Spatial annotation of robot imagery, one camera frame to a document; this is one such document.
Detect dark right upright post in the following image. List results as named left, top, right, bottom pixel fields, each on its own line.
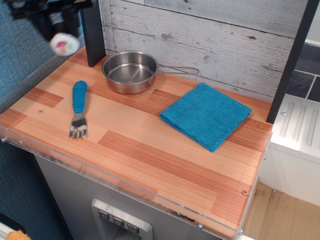
left=266, top=0, right=320, bottom=124

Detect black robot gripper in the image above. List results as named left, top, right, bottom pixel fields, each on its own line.
left=4, top=0, right=94, bottom=42

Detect stainless steel pan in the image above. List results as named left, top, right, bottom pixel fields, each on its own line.
left=101, top=51, right=200, bottom=95

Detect folded blue cloth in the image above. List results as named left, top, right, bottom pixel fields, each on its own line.
left=159, top=83, right=252, bottom=153

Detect dark upright post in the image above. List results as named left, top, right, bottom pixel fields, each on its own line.
left=80, top=1, right=106, bottom=67
left=266, top=0, right=320, bottom=124

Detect clear acrylic edge guard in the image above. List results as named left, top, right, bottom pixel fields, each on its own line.
left=0, top=127, right=243, bottom=240

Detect silver dispenser button panel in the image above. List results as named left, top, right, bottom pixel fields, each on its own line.
left=91, top=198, right=154, bottom=240

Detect blue handled metal fork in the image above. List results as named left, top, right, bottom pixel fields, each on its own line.
left=69, top=80, right=87, bottom=139

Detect white ribbed cabinet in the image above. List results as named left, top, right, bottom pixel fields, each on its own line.
left=259, top=94, right=320, bottom=206

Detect dark left upright post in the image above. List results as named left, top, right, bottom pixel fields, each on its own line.
left=80, top=1, right=106, bottom=67

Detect yellow object at corner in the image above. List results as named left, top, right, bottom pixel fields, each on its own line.
left=6, top=230, right=31, bottom=240

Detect plush sushi roll toy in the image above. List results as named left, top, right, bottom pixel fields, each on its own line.
left=49, top=21, right=80, bottom=57

